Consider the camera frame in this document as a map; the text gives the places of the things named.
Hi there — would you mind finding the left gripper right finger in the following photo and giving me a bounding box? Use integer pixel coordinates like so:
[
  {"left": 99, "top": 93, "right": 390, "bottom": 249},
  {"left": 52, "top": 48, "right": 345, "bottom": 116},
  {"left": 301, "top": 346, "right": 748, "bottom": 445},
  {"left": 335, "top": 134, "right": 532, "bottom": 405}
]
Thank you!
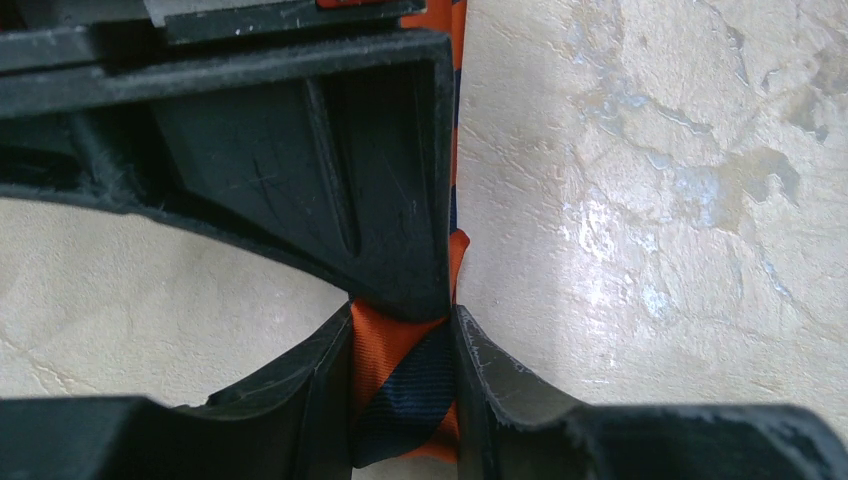
[{"left": 453, "top": 306, "right": 847, "bottom": 479}]

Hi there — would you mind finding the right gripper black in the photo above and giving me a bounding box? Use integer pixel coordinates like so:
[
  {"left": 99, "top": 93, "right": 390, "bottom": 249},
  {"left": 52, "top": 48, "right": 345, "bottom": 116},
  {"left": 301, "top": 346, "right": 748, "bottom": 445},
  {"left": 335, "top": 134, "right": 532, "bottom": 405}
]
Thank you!
[{"left": 1, "top": 1, "right": 454, "bottom": 322}]

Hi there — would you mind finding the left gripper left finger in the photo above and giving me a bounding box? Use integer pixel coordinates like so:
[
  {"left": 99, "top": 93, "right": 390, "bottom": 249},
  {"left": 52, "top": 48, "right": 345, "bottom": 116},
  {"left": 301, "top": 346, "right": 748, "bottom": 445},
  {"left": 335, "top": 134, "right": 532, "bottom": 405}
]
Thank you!
[{"left": 1, "top": 306, "right": 352, "bottom": 479}]

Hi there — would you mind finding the orange navy striped tie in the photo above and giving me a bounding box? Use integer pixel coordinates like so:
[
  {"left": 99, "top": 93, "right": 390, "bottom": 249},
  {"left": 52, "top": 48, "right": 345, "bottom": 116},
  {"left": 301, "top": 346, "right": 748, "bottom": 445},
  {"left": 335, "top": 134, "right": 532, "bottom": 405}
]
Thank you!
[{"left": 350, "top": 1, "right": 470, "bottom": 468}]

